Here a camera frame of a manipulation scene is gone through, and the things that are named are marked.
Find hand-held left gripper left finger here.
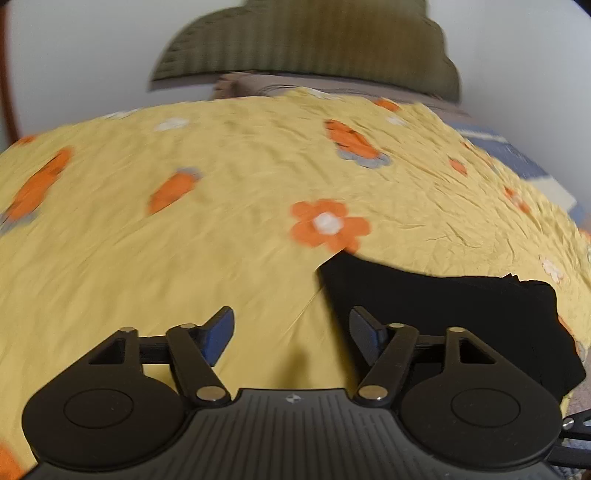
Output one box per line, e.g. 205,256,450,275
88,305,236,408

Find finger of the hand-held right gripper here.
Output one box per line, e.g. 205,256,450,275
550,410,591,469

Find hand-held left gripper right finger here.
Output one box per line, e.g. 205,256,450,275
349,306,502,409

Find black pants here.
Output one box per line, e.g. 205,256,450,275
316,251,583,400

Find yellow carrot print blanket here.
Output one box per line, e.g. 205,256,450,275
0,88,591,480

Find taupe bed pillow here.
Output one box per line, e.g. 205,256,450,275
210,70,472,118

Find green ribbed headboard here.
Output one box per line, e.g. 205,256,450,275
148,0,462,103

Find reddish wooden post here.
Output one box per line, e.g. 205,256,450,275
0,0,21,144

